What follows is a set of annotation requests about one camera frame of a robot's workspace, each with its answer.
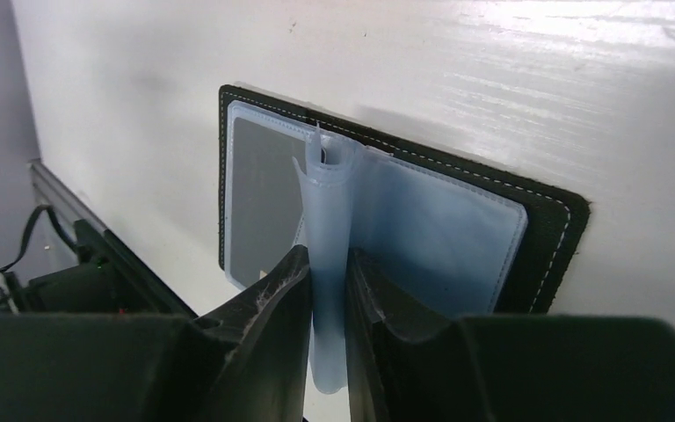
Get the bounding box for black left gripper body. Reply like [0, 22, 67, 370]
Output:
[0, 220, 196, 318]

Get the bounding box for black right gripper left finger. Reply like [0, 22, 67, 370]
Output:
[0, 245, 312, 421]

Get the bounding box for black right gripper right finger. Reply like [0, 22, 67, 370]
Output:
[345, 249, 675, 421]

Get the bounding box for black leather card holder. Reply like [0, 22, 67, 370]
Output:
[219, 85, 590, 394]

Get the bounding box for black credit card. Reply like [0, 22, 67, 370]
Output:
[229, 119, 305, 287]

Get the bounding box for aluminium frame rail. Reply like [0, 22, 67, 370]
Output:
[28, 159, 107, 244]

